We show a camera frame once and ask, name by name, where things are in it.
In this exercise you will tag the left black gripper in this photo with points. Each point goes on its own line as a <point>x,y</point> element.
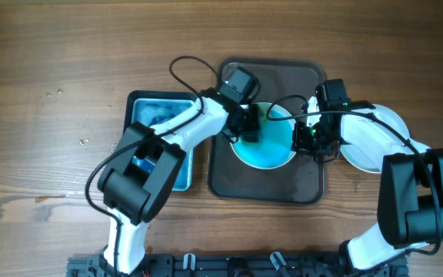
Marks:
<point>254,125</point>

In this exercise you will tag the dark brown serving tray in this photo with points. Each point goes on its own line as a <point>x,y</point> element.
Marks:
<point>300,181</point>

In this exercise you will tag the black tub blue water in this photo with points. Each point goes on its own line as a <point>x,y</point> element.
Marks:
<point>155,107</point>

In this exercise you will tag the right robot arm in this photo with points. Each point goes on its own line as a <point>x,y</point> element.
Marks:
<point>410,200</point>

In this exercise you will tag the white plate top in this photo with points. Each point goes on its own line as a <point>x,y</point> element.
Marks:
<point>273,149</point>

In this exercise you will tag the white plate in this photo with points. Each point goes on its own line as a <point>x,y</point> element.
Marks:
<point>273,149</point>
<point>368,142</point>

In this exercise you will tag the green scouring sponge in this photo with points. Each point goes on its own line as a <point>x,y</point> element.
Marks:
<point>250,140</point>

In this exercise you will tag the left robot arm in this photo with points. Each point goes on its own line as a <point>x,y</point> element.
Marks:
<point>137,179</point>

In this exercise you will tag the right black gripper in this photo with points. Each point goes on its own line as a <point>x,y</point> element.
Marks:
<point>300,144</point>

